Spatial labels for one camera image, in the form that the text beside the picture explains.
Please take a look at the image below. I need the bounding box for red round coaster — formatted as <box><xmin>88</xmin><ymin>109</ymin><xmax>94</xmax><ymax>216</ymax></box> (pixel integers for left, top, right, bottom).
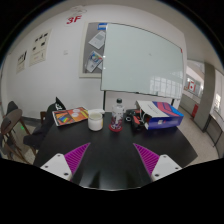
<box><xmin>108</xmin><ymin>124</ymin><xmax>123</xmax><ymax>133</ymax></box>

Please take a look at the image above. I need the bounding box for black bag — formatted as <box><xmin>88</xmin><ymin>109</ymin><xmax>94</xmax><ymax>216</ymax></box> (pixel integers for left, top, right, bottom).
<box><xmin>23</xmin><ymin>98</ymin><xmax>66</xmax><ymax>149</ymax></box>

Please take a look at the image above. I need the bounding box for clear plastic water bottle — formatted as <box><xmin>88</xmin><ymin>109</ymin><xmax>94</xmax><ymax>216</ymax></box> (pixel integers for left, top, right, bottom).
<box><xmin>111</xmin><ymin>98</ymin><xmax>124</xmax><ymax>128</ymax></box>

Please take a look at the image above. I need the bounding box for wall poster left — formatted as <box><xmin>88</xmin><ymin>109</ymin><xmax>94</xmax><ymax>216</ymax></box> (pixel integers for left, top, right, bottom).
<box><xmin>16</xmin><ymin>52</ymin><xmax>27</xmax><ymax>73</ymax></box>

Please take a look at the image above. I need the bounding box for grey notice board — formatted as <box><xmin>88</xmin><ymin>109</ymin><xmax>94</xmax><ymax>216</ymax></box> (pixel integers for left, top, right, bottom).
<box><xmin>79</xmin><ymin>22</ymin><xmax>107</xmax><ymax>78</ymax></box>

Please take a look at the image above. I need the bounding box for white cup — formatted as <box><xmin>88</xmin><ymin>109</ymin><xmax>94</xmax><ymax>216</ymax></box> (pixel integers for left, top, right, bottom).
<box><xmin>88</xmin><ymin>112</ymin><xmax>103</xmax><ymax>131</ymax></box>

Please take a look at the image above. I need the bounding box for wall poster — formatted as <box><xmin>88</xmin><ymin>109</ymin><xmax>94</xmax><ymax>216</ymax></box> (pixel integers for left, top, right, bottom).
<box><xmin>29</xmin><ymin>29</ymin><xmax>51</xmax><ymax>66</ymax></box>
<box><xmin>16</xmin><ymin>52</ymin><xmax>27</xmax><ymax>73</ymax></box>

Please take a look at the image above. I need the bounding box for blue and white box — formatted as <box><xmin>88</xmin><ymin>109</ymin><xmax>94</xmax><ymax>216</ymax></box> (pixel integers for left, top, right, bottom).
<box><xmin>136</xmin><ymin>101</ymin><xmax>184</xmax><ymax>130</ymax></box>

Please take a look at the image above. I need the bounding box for brown wooden chair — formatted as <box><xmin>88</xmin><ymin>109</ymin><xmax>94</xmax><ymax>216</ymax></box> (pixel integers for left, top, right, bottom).
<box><xmin>0</xmin><ymin>101</ymin><xmax>30</xmax><ymax>163</ymax></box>

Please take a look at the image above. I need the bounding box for white whiteboard on stand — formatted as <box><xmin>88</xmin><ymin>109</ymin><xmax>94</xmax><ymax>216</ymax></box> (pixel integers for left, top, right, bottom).
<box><xmin>100</xmin><ymin>22</ymin><xmax>185</xmax><ymax>109</ymax></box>

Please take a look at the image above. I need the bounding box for wall poster right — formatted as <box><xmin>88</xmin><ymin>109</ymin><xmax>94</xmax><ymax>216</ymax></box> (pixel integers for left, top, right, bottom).
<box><xmin>29</xmin><ymin>29</ymin><xmax>51</xmax><ymax>66</ymax></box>

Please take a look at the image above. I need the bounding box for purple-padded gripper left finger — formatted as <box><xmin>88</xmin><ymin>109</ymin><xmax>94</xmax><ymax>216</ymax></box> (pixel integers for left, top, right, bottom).
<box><xmin>41</xmin><ymin>143</ymin><xmax>90</xmax><ymax>181</ymax></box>

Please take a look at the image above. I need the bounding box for black round table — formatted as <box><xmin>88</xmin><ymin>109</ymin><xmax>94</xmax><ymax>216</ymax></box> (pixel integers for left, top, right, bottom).
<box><xmin>34</xmin><ymin>113</ymin><xmax>197</xmax><ymax>190</ymax></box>

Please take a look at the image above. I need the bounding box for black red tool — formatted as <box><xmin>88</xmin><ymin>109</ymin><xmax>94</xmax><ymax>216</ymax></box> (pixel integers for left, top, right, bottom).
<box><xmin>125</xmin><ymin>109</ymin><xmax>143</xmax><ymax>130</ymax></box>

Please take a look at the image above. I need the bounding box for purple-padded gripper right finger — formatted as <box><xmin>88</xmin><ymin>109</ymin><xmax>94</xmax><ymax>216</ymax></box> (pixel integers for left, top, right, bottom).
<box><xmin>134</xmin><ymin>143</ymin><xmax>181</xmax><ymax>181</ymax></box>

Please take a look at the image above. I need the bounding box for colourful booklet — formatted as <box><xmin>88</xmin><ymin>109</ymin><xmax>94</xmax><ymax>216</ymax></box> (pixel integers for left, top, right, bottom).
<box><xmin>52</xmin><ymin>107</ymin><xmax>88</xmax><ymax>126</ymax></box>

